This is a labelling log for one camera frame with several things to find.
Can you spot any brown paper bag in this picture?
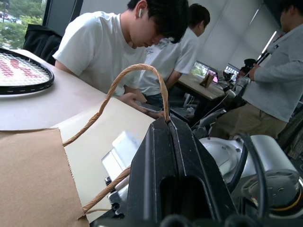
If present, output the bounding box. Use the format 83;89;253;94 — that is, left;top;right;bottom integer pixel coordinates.
0;63;170;227

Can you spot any person in grey sweater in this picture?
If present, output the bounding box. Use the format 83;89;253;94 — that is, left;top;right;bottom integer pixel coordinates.
210;0;303;140

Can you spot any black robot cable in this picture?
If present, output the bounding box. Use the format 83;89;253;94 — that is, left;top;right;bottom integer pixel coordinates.
226;132;269;220

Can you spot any smartphone with dark screen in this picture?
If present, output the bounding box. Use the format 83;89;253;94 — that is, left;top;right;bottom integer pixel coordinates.
138;101;164;114

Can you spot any black racket with white strings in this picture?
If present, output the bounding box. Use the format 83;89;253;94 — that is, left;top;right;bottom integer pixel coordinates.
0;48;55;96

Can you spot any brown wooden stand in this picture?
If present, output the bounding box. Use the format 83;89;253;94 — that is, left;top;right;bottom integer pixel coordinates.
199;73;214;87

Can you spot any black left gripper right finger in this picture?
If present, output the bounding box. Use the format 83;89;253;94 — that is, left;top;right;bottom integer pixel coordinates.
169;118;237;222

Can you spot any person in white T-shirt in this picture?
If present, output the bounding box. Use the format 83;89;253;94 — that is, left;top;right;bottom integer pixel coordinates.
53;0;190;119

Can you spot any laptop with lit screen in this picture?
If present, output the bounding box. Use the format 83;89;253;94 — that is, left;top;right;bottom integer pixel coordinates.
190;61;219;84

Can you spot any wooden desk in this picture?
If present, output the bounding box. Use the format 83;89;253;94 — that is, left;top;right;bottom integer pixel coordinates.
177;74;226;100

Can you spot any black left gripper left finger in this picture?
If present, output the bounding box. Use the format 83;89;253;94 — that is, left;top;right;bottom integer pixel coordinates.
125;117;178;220

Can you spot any silver robot body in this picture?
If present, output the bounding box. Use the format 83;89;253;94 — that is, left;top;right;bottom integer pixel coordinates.
101;131;143;215

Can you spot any black-haired person in white shirt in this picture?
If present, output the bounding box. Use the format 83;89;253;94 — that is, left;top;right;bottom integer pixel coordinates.
139;3;211;108

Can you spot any person's bare hand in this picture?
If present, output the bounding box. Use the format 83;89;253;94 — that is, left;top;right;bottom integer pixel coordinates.
120;92;148;110

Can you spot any black chair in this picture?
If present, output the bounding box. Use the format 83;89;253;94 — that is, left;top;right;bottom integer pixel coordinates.
22;23;63;67

